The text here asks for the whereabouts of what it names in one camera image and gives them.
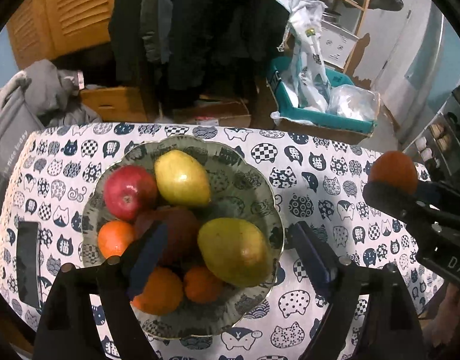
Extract cat print tablecloth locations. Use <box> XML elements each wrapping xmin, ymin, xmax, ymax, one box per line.
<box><xmin>0</xmin><ymin>121</ymin><xmax>445</xmax><ymax>360</ymax></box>

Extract green patterned glass bowl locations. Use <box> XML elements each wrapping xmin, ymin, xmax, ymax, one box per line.
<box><xmin>81</xmin><ymin>134</ymin><xmax>285</xmax><ymax>340</ymax></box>

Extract grey clothes pile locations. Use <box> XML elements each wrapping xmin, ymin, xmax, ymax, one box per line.
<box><xmin>0</xmin><ymin>59</ymin><xmax>104</xmax><ymax>129</ymax></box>

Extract small orange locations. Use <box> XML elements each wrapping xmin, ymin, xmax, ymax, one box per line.
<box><xmin>97</xmin><ymin>220</ymin><xmax>137</xmax><ymax>260</ymax></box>

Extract grey jacket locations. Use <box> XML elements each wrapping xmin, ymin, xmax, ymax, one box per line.
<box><xmin>140</xmin><ymin>0</ymin><xmax>170</xmax><ymax>64</ymax></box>

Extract silver pipe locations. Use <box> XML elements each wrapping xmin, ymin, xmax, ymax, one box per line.
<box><xmin>401</xmin><ymin>10</ymin><xmax>447</xmax><ymax>148</ymax></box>

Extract grey fabric bag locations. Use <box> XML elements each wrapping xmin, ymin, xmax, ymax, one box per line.
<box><xmin>0</xmin><ymin>93</ymin><xmax>40</xmax><ymax>181</ymax></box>

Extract white printed bag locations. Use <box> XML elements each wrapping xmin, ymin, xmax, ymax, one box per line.
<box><xmin>276</xmin><ymin>0</ymin><xmax>332</xmax><ymax>114</ymax></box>

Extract large dark red apple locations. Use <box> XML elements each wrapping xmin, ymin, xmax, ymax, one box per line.
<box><xmin>134</xmin><ymin>206</ymin><xmax>201</xmax><ymax>267</ymax></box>

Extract teal plastic crate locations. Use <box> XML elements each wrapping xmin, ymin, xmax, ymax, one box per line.
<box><xmin>266</xmin><ymin>56</ymin><xmax>377</xmax><ymax>133</ymax></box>

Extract clear plastic bag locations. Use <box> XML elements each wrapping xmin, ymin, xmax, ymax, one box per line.
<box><xmin>326</xmin><ymin>84</ymin><xmax>379</xmax><ymax>121</ymax></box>

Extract dark grey hanging slippers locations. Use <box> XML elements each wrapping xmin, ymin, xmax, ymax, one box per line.
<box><xmin>375</xmin><ymin>0</ymin><xmax>405</xmax><ymax>13</ymax></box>

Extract white patterned drawer box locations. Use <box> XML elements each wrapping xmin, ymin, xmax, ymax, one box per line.
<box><xmin>319</xmin><ymin>18</ymin><xmax>360</xmax><ymax>69</ymax></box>

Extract dark jacket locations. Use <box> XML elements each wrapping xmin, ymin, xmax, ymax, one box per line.
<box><xmin>107</xmin><ymin>0</ymin><xmax>144</xmax><ymax>85</ymax></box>

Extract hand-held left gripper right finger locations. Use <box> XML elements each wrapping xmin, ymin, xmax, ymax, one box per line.
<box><xmin>289</xmin><ymin>221</ymin><xmax>428</xmax><ymax>360</ymax></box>

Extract long black coat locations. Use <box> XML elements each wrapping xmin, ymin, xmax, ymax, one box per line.
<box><xmin>166</xmin><ymin>0</ymin><xmax>287</xmax><ymax>91</ymax></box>

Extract wooden shelf rack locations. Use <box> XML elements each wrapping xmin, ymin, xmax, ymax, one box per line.
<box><xmin>293</xmin><ymin>0</ymin><xmax>377</xmax><ymax>76</ymax></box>

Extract person's right hand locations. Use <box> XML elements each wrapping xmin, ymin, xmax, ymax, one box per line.
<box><xmin>431</xmin><ymin>282</ymin><xmax>460</xmax><ymax>346</ymax></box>

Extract wooden louvered wardrobe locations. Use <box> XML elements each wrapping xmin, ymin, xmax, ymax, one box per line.
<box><xmin>5</xmin><ymin>0</ymin><xmax>122</xmax><ymax>63</ymax></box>

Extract white door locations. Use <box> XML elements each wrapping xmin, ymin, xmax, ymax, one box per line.
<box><xmin>364</xmin><ymin>0</ymin><xmax>434</xmax><ymax>84</ymax></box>

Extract red label cardboard box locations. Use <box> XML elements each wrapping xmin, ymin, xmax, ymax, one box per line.
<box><xmin>173</xmin><ymin>97</ymin><xmax>254</xmax><ymax>129</ymax></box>

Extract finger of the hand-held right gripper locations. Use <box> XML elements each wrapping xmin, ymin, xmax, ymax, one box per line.
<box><xmin>416</xmin><ymin>183</ymin><xmax>460</xmax><ymax>215</ymax></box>
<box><xmin>362</xmin><ymin>181</ymin><xmax>460</xmax><ymax>234</ymax></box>

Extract wooden drawer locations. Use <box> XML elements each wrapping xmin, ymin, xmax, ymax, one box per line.
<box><xmin>79</xmin><ymin>85</ymin><xmax>149</xmax><ymax>123</ymax></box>

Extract black rectangular object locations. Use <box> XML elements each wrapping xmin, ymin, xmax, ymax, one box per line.
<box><xmin>16</xmin><ymin>221</ymin><xmax>42</xmax><ymax>309</ymax></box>

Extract small red apple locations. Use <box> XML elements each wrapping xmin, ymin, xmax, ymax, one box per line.
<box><xmin>103</xmin><ymin>164</ymin><xmax>158</xmax><ymax>222</ymax></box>

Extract grey shoe rack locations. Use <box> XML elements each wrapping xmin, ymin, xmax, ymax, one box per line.
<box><xmin>401</xmin><ymin>74</ymin><xmax>460</xmax><ymax>181</ymax></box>

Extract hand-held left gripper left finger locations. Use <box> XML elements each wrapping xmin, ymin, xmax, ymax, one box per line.
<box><xmin>34</xmin><ymin>221</ymin><xmax>170</xmax><ymax>360</ymax></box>

